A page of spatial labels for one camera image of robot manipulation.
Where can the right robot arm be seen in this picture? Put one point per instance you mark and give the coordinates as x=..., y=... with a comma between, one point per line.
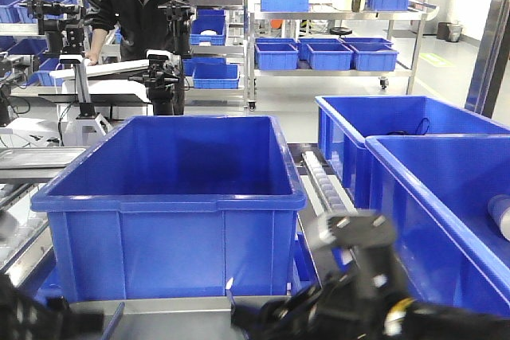
x=369, y=299

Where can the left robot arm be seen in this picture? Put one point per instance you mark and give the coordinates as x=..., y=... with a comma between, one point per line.
x=25, y=318

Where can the right rear blue bin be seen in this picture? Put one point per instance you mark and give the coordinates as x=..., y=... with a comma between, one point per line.
x=345, y=122

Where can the front blue bin on shelf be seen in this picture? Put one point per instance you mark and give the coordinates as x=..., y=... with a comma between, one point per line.
x=176, y=206

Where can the person in black shirt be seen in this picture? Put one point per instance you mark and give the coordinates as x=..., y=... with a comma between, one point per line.
x=144, y=25

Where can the right near blue bin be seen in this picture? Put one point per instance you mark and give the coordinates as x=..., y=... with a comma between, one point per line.
x=436, y=190

